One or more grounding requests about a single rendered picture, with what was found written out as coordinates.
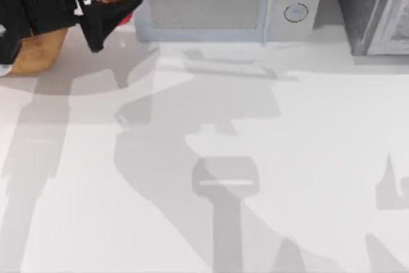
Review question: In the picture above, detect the microwave oven door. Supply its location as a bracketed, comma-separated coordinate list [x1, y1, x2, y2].
[133, 0, 277, 43]

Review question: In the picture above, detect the pale microwave oven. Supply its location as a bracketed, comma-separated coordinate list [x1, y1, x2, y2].
[132, 0, 329, 44]

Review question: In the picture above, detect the round microwave knob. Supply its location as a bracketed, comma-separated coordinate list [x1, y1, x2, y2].
[283, 2, 309, 24]

